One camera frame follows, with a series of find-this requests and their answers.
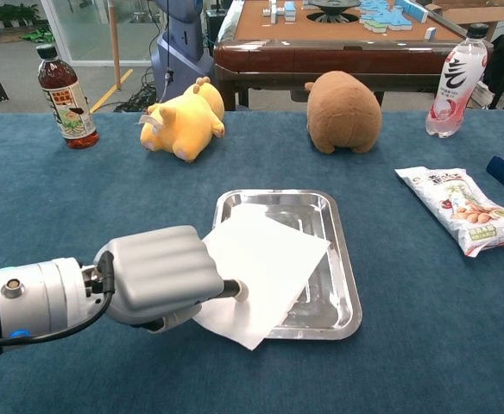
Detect silver metal tray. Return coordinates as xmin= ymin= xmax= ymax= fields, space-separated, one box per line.
xmin=212 ymin=189 xmax=363 ymax=341

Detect brown cardboard box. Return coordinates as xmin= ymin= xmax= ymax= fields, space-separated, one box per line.
xmin=428 ymin=0 xmax=504 ymax=29

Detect blue felt table cover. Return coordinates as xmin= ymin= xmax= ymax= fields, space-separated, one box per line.
xmin=0 ymin=110 xmax=504 ymax=414

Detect long blue mahjong tile row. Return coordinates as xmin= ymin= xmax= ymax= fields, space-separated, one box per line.
xmin=396 ymin=0 xmax=430 ymax=23

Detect brown capybara plush toy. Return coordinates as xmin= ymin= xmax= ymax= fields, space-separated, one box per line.
xmin=304 ymin=71 xmax=383 ymax=155

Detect white paper towel sheet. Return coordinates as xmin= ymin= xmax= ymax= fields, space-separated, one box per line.
xmin=192 ymin=202 xmax=331 ymax=351

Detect stacked blue mahjong tiles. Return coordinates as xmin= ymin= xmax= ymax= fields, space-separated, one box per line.
xmin=262 ymin=0 xmax=299 ymax=23

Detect dangling cable with black plug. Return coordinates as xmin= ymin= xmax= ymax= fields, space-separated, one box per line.
xmin=163 ymin=0 xmax=174 ymax=84

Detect green potted plants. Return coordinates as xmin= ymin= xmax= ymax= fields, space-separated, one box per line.
xmin=0 ymin=3 xmax=41 ymax=31

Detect brown tea bottle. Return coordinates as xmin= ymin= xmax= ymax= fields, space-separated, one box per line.
xmin=35 ymin=43 xmax=100 ymax=150

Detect black floor cable tangle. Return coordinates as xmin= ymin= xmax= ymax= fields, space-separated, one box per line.
xmin=113 ymin=66 xmax=167 ymax=114

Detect thin wooden pole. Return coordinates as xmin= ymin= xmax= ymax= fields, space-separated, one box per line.
xmin=107 ymin=0 xmax=123 ymax=91

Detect yellow plush toy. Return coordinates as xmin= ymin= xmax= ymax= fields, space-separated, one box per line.
xmin=138 ymin=76 xmax=226 ymax=164

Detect black mahjong table hub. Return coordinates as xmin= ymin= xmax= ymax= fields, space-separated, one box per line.
xmin=306 ymin=0 xmax=362 ymax=23

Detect blue mahjong tile heap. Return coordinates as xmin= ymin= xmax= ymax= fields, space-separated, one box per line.
xmin=359 ymin=0 xmax=417 ymax=35

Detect blue grey machine pedestal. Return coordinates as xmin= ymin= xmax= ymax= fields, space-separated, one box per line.
xmin=150 ymin=0 xmax=215 ymax=103

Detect white nut snack bag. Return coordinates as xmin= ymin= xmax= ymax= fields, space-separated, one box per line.
xmin=394 ymin=166 xmax=504 ymax=258

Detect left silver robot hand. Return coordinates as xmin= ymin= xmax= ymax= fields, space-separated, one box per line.
xmin=92 ymin=225 xmax=249 ymax=334

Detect clear pink-label water bottle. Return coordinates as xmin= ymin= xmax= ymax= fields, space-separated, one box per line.
xmin=425 ymin=23 xmax=490 ymax=139

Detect brown wooden mahjong table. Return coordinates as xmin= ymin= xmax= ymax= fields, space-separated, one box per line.
xmin=212 ymin=0 xmax=495 ymax=112

